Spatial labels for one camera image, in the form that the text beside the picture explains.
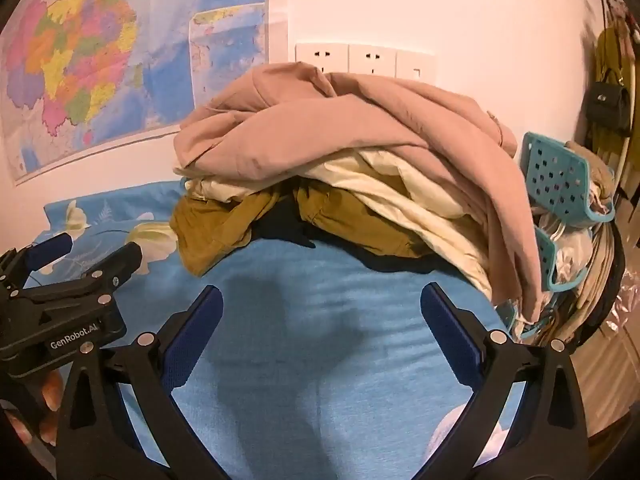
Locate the cream garment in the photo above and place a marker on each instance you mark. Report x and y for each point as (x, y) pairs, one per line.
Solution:
(400, 195)

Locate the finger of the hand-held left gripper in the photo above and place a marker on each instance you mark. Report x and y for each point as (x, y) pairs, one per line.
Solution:
(112, 267)
(50, 252)

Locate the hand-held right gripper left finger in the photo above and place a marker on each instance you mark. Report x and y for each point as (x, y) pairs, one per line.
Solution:
(197, 330)

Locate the white wall socket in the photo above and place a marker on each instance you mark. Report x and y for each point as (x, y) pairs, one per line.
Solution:
(416, 65)
(372, 58)
(320, 55)

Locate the blue floral bed sheet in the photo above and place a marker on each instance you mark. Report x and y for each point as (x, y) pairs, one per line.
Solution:
(310, 340)

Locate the pink garment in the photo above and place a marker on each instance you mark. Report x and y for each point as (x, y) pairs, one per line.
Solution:
(350, 120)

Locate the teal plastic basket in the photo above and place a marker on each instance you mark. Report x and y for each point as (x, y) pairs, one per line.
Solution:
(555, 170)

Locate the small black bag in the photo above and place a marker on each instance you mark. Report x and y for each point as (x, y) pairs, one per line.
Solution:
(607, 105)

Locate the clear plastic bag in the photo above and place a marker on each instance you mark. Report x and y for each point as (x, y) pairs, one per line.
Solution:
(625, 310)

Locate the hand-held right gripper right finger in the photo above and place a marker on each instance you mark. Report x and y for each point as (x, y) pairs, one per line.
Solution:
(450, 330)

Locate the olive hanging garment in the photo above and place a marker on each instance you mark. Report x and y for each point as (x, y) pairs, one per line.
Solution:
(611, 50)

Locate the colourful wall map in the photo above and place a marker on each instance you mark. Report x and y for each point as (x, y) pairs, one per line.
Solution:
(75, 40)

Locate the white cloth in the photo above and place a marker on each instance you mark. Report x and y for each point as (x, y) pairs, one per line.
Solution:
(462, 440)

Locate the beige cloth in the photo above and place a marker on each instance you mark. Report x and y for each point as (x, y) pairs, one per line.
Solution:
(592, 170)

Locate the person's left hand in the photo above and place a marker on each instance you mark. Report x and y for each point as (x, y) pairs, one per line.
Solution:
(50, 397)

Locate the mustard garment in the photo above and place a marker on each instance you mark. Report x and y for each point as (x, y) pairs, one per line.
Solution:
(215, 225)

